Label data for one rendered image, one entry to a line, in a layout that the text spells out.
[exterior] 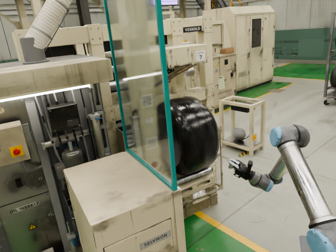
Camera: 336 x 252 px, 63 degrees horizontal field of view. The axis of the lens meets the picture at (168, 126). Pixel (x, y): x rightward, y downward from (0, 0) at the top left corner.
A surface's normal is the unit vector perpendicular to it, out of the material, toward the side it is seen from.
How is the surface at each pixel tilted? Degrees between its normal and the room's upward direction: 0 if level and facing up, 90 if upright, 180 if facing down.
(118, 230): 90
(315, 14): 90
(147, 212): 90
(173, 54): 90
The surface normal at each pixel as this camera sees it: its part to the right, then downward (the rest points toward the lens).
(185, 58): 0.50, 0.25
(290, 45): -0.76, 0.28
